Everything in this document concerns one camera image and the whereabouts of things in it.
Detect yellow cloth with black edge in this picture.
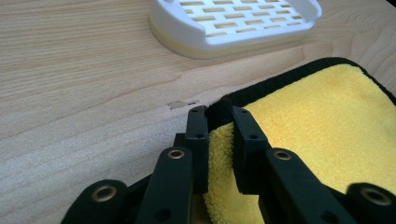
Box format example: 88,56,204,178
201,56,396,224

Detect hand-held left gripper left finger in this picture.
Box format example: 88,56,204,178
174,105,210,195

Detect white slotted rack with handle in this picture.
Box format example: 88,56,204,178
148,0,323,61

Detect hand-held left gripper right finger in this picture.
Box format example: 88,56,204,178
232,105,273,196

